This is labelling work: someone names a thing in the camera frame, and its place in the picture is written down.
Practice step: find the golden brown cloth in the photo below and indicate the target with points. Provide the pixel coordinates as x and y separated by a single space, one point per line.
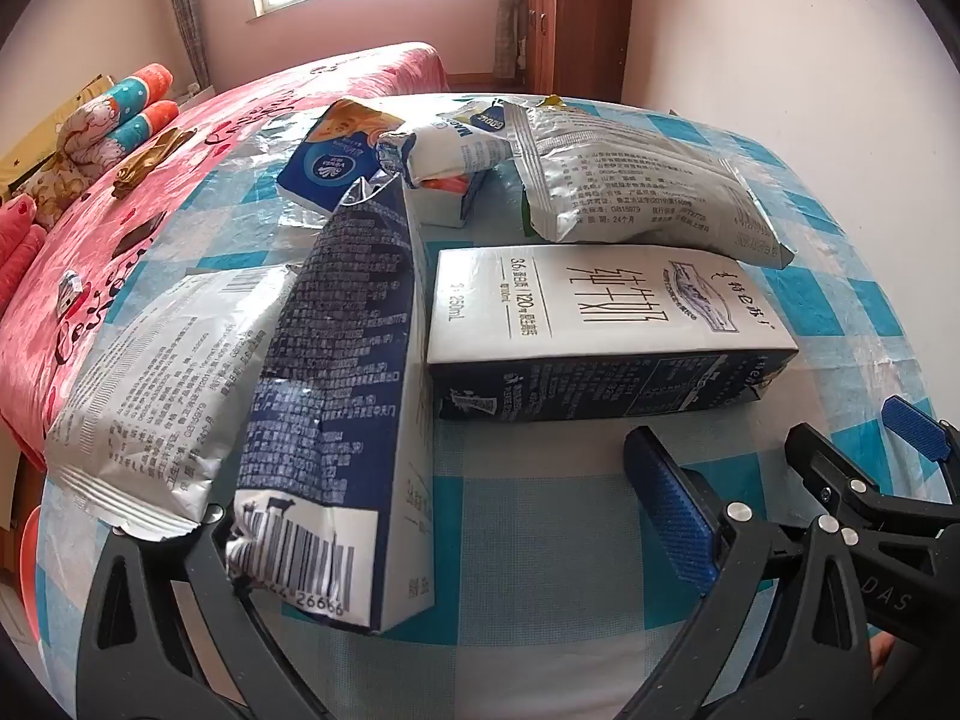
154 154

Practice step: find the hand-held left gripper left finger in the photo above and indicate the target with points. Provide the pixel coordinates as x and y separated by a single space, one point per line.
206 562

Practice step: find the floral pillow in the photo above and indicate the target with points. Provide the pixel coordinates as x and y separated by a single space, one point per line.
49 187

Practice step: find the white and navy milk carton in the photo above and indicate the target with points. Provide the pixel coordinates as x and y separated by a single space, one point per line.
600 300

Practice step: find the crushed dark blue milk carton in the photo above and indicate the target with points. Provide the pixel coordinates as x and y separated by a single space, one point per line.
337 390

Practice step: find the orange plastic stool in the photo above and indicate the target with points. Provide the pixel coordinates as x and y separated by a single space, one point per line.
31 562

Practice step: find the small white carton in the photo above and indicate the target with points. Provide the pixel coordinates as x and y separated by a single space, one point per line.
442 210

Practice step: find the silver snack bag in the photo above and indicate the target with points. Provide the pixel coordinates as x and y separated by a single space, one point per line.
150 390
637 180

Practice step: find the yellow headboard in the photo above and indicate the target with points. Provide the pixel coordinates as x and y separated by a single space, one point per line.
37 139

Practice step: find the folded cartoon print quilt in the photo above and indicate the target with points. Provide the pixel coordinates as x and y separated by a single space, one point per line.
86 131

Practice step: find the grey checked curtain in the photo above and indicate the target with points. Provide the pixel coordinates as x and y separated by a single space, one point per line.
508 15
184 7

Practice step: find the brown wooden cabinet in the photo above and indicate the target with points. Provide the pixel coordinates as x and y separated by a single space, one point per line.
585 30

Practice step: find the folded pink blanket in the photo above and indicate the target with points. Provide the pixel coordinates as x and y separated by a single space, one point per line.
19 240

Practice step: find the small white blue wrapper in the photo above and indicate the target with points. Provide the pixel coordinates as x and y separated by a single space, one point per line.
69 291

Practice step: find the bear print tissue pack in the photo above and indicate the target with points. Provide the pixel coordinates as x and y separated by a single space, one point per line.
330 165

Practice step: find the white yogurt bottle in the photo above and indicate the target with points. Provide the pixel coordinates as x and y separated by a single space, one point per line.
450 146

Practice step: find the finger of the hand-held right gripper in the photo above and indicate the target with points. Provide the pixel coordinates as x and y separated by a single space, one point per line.
911 427
825 465

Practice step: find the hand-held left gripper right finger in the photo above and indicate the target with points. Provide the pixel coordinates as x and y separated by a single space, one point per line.
667 510

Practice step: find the bed with pink bedspread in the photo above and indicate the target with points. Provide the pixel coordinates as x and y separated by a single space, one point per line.
225 112

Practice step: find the blue checked tablecloth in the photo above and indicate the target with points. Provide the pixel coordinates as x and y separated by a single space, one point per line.
525 510

